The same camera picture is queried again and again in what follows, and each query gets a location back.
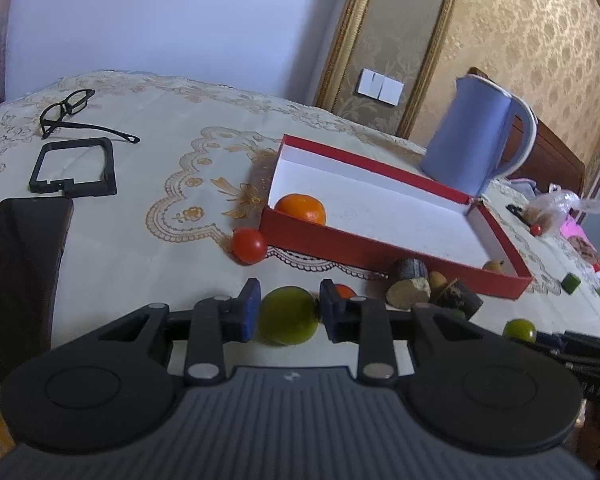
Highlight pink packet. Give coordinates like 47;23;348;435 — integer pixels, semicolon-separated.
560;216;588;240

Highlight dark sugarcane piece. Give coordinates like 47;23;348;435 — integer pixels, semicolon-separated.
432;280;484;320
386;258;431;309

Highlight gold framed wall panel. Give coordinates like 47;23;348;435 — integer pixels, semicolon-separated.
312;0;468;138

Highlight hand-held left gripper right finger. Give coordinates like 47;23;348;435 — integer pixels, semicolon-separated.
319;279;487;385

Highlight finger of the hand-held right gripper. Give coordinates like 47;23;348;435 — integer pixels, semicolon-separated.
535;331;583;357

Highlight white wall light switch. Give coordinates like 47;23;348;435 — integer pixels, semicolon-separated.
356;67;406;107

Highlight orange mandarin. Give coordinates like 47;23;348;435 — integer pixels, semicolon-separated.
274;193;327;226

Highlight black rectangular plastic frame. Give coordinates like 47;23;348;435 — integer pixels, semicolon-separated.
29;137;117;197

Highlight black smartphone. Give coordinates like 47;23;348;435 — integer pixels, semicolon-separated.
0;197;75;386

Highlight blue electric kettle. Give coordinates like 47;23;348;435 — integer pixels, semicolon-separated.
420;74;538;196

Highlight small green tomato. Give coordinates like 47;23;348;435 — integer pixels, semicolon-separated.
502;318;537;343

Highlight cream embroidered tablecloth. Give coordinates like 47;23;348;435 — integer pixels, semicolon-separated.
0;70;600;466

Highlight brown wooden chair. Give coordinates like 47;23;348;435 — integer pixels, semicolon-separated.
467;67;586;196

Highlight brown round snack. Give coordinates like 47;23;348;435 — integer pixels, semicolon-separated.
567;236;600;266

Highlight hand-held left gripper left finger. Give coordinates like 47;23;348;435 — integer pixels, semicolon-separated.
97;278;262;387

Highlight red cardboard box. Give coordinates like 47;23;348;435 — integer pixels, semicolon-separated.
258;134;534;300

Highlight clear plastic bag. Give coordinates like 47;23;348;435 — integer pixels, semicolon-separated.
522;184;600;236

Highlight black eyeglasses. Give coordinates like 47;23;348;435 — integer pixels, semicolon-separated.
39;88;141;145

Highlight large green tomato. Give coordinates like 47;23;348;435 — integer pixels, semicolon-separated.
257;286;320;347

